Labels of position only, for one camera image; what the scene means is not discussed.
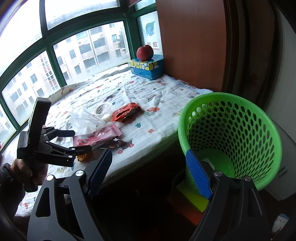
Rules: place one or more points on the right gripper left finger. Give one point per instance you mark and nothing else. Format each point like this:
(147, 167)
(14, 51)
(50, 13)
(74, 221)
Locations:
(97, 170)

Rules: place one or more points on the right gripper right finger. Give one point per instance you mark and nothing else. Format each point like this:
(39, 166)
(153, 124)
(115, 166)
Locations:
(199, 175)

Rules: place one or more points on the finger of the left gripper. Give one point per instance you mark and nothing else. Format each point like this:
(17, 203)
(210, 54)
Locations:
(59, 153)
(50, 133)

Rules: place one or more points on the small wrapper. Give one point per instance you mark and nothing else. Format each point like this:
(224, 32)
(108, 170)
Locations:
(83, 157)

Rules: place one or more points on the clear plastic bag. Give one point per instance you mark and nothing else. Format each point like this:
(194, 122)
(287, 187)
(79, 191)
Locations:
(84, 122)

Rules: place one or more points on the dark brown snack wrapper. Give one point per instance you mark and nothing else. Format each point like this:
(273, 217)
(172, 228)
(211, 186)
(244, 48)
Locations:
(111, 144)

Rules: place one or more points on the pink snack package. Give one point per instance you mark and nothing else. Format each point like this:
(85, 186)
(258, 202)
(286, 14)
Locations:
(97, 138)

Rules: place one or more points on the orange snack wrapper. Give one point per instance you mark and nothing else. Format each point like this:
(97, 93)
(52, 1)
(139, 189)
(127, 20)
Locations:
(125, 112)

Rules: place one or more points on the person's left hand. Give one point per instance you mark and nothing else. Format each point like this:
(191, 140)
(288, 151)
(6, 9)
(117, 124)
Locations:
(21, 172)

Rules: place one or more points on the yellow sticky paper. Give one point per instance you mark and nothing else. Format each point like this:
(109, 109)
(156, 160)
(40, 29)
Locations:
(197, 200)

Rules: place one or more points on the red paper on floor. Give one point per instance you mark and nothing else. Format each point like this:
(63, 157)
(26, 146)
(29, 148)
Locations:
(190, 213)

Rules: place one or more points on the green plastic mesh wastebasket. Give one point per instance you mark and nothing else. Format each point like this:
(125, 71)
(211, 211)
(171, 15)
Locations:
(231, 135)

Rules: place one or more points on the cartoon print white bedsheet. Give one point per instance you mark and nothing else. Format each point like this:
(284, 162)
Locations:
(88, 106)

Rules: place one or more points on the blue yellow tissue box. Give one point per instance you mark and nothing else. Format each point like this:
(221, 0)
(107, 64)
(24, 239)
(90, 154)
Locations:
(150, 69)

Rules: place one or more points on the red apple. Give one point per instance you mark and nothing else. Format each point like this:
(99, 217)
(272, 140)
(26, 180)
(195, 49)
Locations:
(145, 53)

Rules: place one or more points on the brown wooden wardrobe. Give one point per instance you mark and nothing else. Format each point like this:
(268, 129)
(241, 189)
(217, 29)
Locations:
(224, 46)

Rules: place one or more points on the green window frame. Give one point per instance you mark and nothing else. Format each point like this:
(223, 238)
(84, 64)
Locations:
(46, 45)

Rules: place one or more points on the white board leaning on wall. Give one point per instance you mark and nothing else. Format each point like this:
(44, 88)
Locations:
(281, 105)

